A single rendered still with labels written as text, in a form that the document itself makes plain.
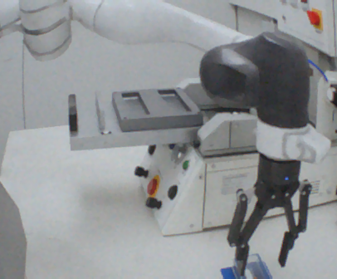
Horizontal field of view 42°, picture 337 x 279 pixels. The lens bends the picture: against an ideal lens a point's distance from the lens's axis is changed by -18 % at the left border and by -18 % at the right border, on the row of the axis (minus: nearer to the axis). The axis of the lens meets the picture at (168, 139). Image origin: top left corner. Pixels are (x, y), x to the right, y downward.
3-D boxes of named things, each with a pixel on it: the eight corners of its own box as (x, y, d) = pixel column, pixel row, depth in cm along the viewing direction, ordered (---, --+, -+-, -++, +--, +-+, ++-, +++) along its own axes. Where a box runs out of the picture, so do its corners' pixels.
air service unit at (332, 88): (332, 124, 109) (334, 67, 104) (358, 145, 96) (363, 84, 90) (318, 124, 108) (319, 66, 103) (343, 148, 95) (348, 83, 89)
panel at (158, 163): (138, 174, 136) (168, 109, 131) (160, 231, 109) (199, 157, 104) (130, 172, 136) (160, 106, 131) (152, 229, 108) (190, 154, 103)
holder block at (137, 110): (181, 96, 126) (181, 86, 125) (203, 125, 107) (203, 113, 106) (112, 101, 122) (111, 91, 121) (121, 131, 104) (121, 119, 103)
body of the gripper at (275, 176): (295, 141, 77) (289, 192, 81) (251, 144, 76) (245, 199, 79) (310, 159, 70) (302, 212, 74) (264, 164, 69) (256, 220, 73)
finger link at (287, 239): (284, 231, 81) (288, 230, 81) (277, 260, 83) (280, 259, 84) (289, 239, 78) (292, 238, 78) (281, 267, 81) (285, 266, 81)
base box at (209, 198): (307, 154, 148) (311, 102, 142) (354, 204, 114) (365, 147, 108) (137, 173, 138) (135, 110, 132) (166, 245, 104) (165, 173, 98)
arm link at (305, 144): (250, 109, 75) (248, 144, 77) (275, 139, 63) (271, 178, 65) (314, 109, 76) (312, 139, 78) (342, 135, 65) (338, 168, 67)
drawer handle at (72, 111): (75, 109, 118) (75, 93, 117) (77, 130, 105) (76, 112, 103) (68, 110, 118) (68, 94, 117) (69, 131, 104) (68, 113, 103)
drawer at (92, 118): (187, 110, 128) (187, 80, 125) (212, 144, 108) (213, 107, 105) (69, 119, 123) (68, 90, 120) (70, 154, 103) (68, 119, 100)
